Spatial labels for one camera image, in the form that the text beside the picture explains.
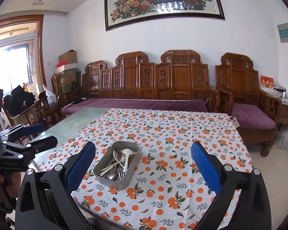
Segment white plastic bag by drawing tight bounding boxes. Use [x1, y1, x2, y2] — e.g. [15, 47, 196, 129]
[42, 85, 58, 108]

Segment white plastic ladle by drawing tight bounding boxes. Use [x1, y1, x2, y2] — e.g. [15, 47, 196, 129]
[121, 148, 134, 173]

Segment framed peacock flower painting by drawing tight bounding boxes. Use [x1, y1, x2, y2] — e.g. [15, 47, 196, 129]
[104, 0, 225, 31]

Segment stacked cardboard boxes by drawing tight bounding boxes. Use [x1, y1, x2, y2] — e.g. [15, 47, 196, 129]
[55, 50, 78, 93]

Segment grey rectangular utensil tray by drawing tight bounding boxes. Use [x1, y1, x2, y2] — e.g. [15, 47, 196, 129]
[93, 141, 142, 190]

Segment person's left hand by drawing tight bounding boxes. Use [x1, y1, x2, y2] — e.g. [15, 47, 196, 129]
[0, 172, 21, 202]

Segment metal spoon in tray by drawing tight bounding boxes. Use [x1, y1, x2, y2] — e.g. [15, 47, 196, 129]
[104, 167, 118, 181]

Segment black clothes pile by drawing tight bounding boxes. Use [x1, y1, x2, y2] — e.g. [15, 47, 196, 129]
[3, 85, 36, 117]

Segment grey wall electrical panel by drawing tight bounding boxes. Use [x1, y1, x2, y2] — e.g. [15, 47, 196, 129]
[277, 23, 288, 43]

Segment carved wooden armchair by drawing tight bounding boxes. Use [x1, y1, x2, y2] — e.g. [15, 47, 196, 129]
[215, 53, 281, 157]

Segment purple armchair cushion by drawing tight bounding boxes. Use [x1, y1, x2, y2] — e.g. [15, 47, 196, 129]
[231, 103, 276, 129]

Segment wooden chopstick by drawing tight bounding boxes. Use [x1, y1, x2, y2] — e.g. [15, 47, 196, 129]
[100, 152, 137, 172]

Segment purple sofa cushion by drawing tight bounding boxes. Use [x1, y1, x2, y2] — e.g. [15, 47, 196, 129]
[62, 99, 209, 115]

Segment metal fork in tray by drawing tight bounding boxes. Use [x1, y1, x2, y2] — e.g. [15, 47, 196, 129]
[117, 163, 126, 181]

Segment long carved wooden sofa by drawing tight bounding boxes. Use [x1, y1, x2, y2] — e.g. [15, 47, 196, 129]
[82, 50, 221, 112]

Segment wooden side table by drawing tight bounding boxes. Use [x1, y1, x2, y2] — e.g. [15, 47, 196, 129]
[274, 85, 288, 128]

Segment red gift box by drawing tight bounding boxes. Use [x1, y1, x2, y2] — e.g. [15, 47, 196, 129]
[260, 75, 274, 89]

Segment wooden chair at left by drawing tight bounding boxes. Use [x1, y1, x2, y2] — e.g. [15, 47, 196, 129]
[2, 95, 56, 145]

